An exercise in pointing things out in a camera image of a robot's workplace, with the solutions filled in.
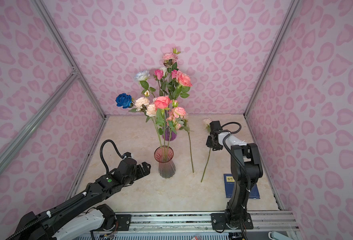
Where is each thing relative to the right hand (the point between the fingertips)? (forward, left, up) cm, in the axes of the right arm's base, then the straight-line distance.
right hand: (213, 143), depth 99 cm
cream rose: (+18, +3, 0) cm, 19 cm away
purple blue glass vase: (+4, +30, +4) cm, 30 cm away
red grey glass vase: (-17, +29, +14) cm, 37 cm away
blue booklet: (-25, -7, -3) cm, 26 cm away
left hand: (-20, +39, +6) cm, 44 cm away
